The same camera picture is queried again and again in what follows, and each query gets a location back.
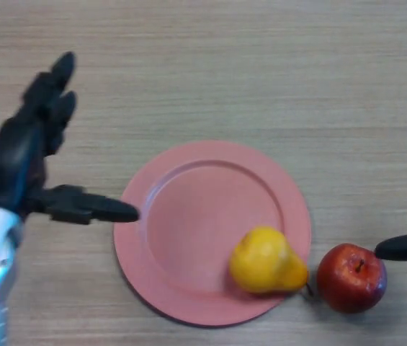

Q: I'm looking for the pink round plate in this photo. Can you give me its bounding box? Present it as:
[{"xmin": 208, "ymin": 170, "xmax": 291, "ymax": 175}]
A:
[{"xmin": 112, "ymin": 140, "xmax": 313, "ymax": 329}]

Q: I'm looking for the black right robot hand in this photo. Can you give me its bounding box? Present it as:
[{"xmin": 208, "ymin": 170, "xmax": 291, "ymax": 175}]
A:
[{"xmin": 373, "ymin": 231, "xmax": 407, "ymax": 265}]

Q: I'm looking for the red apple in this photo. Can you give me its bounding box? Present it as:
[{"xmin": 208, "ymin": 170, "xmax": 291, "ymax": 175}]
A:
[{"xmin": 316, "ymin": 243, "xmax": 388, "ymax": 314}]

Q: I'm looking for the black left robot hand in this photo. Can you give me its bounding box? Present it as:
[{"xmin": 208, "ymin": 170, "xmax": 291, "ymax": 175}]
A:
[{"xmin": 0, "ymin": 51, "xmax": 140, "ymax": 226}]

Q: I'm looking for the yellow pear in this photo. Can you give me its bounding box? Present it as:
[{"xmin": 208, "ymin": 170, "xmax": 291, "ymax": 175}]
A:
[{"xmin": 228, "ymin": 225, "xmax": 314, "ymax": 298}]

